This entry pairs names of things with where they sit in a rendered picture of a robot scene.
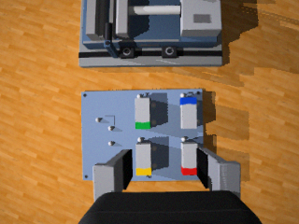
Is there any grey metal blank with green end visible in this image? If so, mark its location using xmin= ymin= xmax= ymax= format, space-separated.
xmin=135 ymin=98 xmax=150 ymax=129

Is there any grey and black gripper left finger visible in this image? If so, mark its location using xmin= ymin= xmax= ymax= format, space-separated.
xmin=93 ymin=149 xmax=133 ymax=201

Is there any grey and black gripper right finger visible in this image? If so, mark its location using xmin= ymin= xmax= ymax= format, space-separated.
xmin=196 ymin=147 xmax=241 ymax=199

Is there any grey metal block with yellow end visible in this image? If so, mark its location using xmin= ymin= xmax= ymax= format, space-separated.
xmin=135 ymin=142 xmax=152 ymax=175

